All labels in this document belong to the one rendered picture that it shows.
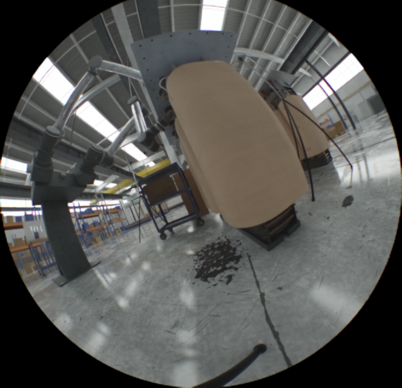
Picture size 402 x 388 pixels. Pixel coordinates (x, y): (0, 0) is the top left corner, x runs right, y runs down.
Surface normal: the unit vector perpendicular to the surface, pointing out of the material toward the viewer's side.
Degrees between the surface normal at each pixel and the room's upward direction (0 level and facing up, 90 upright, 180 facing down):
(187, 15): 174
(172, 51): 180
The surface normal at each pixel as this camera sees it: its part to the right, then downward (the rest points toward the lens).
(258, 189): -0.16, 0.02
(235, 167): -0.41, 0.14
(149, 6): 0.40, 0.91
